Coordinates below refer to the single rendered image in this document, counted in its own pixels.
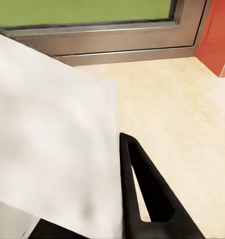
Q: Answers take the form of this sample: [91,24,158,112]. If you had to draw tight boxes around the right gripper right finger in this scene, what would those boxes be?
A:
[119,132,206,239]

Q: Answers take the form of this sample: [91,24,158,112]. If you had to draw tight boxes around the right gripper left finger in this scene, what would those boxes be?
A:
[28,218,88,239]

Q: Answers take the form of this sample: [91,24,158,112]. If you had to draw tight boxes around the paper coffee filter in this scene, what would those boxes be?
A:
[0,34,125,239]

